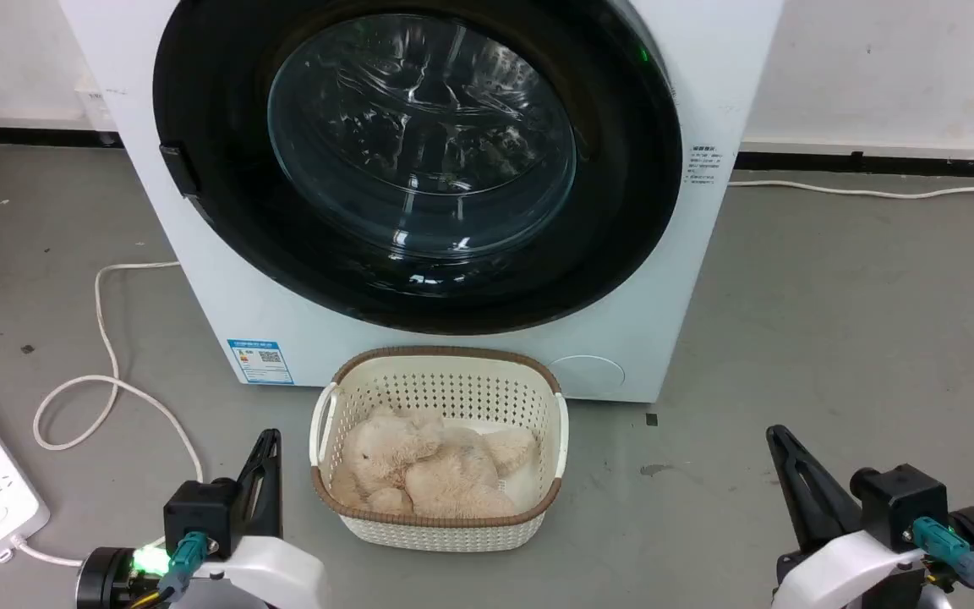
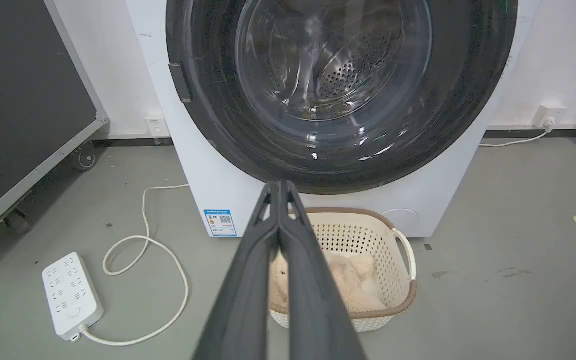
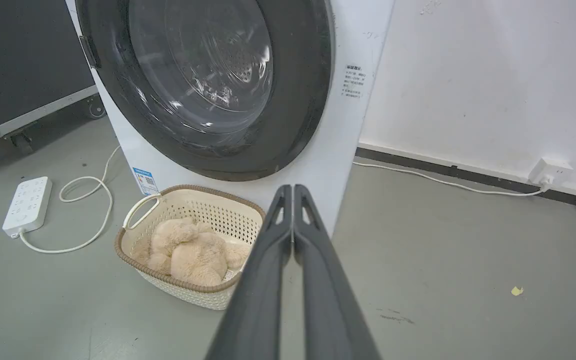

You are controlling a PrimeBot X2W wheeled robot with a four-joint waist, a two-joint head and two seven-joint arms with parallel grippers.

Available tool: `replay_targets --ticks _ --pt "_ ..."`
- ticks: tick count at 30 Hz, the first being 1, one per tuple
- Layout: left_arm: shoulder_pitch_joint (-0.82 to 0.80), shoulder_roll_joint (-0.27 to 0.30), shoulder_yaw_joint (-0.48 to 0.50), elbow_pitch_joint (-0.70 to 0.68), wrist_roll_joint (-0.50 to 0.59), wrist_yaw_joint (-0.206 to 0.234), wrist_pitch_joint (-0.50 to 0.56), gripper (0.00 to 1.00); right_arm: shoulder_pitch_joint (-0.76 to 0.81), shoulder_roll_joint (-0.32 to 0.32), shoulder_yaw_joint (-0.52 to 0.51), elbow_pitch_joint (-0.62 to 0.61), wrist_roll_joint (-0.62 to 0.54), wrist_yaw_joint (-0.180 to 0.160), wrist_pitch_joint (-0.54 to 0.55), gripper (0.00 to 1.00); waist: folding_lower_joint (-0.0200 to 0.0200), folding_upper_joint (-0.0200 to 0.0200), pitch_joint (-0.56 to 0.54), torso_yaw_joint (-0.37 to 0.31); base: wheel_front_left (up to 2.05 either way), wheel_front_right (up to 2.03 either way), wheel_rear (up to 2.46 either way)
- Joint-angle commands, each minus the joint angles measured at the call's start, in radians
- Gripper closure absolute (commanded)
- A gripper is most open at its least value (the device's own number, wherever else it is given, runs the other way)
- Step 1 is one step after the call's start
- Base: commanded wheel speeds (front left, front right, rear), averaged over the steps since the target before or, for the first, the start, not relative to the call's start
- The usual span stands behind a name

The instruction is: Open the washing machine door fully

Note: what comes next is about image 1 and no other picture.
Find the left teal connector cable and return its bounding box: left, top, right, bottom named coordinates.
left=139, top=530, right=211, bottom=609

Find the blue energy label sticker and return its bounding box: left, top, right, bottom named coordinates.
left=227, top=339, right=295, bottom=387

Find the thin white floor cable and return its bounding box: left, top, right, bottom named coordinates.
left=727, top=173, right=974, bottom=201

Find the white power strip cable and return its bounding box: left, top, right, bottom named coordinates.
left=12, top=261, right=205, bottom=568

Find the white front-load washing machine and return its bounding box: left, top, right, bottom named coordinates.
left=59, top=0, right=785, bottom=405

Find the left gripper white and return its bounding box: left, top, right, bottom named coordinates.
left=189, top=429, right=330, bottom=609

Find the small text warning sticker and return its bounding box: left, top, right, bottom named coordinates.
left=683, top=143, right=721, bottom=186

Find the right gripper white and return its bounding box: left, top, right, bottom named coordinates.
left=766, top=425, right=929, bottom=609

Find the cream plastic laundry basket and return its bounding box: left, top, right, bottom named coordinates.
left=309, top=345, right=571, bottom=553

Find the black round washer door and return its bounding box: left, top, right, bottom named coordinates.
left=152, top=0, right=685, bottom=336

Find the beige plush bear toy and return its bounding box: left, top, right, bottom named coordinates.
left=330, top=407, right=539, bottom=519

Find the right teal connector cable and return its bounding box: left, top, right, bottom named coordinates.
left=911, top=516, right=974, bottom=609

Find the teal connector cable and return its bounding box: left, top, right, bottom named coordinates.
left=139, top=530, right=211, bottom=609
left=911, top=516, right=974, bottom=609

